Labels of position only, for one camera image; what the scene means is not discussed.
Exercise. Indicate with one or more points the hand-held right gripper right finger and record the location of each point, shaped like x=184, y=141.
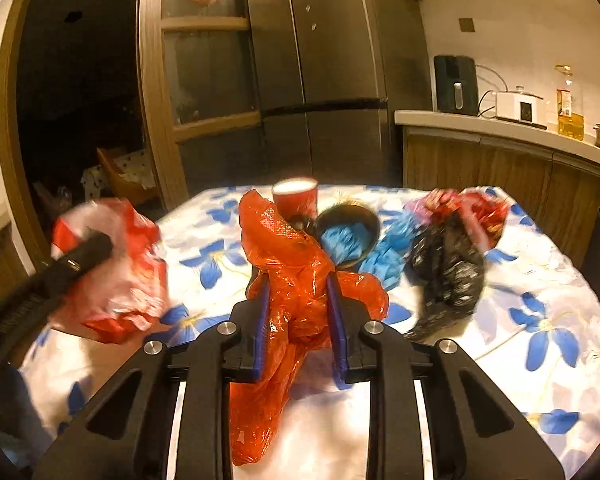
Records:
x=335, y=320

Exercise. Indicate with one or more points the dark wall switch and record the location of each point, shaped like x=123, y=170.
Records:
x=465, y=24

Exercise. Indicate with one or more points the black bowl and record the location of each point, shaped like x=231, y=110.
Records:
x=352, y=212

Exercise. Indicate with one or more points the orange plastic bag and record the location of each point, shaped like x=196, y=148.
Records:
x=290, y=270

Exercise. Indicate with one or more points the floral tablecloth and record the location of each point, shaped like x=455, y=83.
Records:
x=530, y=280

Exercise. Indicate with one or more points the cooking oil bottle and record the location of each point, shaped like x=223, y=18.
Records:
x=569, y=115

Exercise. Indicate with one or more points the red and white plastic bag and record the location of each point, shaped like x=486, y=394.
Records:
x=130, y=270

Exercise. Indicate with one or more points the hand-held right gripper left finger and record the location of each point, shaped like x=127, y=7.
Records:
x=260, y=320

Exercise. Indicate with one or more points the dark steel refrigerator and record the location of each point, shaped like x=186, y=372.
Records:
x=330, y=60

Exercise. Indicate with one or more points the wooden chair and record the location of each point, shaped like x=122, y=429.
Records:
x=111, y=170

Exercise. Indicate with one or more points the red paper cup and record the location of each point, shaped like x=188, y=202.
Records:
x=300, y=202

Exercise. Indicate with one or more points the wooden glass door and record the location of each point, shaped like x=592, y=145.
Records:
x=205, y=24

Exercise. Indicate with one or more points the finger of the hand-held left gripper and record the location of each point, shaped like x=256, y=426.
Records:
x=80, y=257

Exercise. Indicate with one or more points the wooden door frame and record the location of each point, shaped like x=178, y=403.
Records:
x=10, y=110

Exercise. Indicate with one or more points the red and pink plastic bag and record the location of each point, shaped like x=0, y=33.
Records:
x=480, y=210

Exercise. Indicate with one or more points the blue disposable glove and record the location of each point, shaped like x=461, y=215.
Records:
x=347, y=242
x=390, y=255

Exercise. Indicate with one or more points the white electric cooker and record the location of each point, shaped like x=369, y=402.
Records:
x=522, y=105

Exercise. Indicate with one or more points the black air fryer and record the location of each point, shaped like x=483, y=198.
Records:
x=455, y=85

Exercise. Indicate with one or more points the black plastic bag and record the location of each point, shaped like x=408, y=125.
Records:
x=445, y=270

